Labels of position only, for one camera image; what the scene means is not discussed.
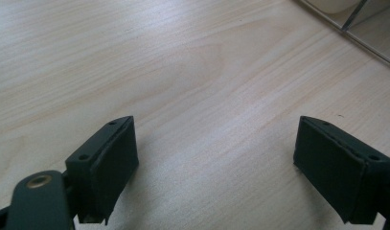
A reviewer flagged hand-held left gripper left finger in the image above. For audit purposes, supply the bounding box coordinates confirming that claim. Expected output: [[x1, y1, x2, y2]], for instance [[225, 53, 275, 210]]
[[64, 115, 140, 226]]

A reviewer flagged metal stand leg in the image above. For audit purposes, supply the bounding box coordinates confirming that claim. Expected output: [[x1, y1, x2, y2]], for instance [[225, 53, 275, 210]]
[[341, 0, 369, 32]]

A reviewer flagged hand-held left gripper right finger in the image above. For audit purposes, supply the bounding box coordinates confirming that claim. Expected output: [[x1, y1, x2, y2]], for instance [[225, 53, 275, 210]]
[[292, 115, 390, 225]]

